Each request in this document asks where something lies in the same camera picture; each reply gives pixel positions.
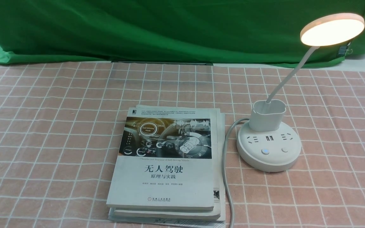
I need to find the white lamp power cable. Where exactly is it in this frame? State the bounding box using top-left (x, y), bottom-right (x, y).
top-left (222, 118), bottom-right (250, 228)

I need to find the black binder clip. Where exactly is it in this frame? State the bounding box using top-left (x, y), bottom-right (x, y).
top-left (337, 41), bottom-right (353, 57)

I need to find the green backdrop cloth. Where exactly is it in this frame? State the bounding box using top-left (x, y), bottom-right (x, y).
top-left (0, 0), bottom-right (365, 68)

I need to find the white desk lamp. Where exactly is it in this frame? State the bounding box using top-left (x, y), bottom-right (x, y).
top-left (236, 13), bottom-right (365, 172)

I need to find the top self-driving textbook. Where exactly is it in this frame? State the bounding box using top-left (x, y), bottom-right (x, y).
top-left (106, 107), bottom-right (222, 212)

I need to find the bottom printed book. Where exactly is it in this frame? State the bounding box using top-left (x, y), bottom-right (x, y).
top-left (108, 108), bottom-right (226, 228)

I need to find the pink checkered tablecloth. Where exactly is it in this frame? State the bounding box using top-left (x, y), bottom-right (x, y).
top-left (0, 62), bottom-right (365, 228)

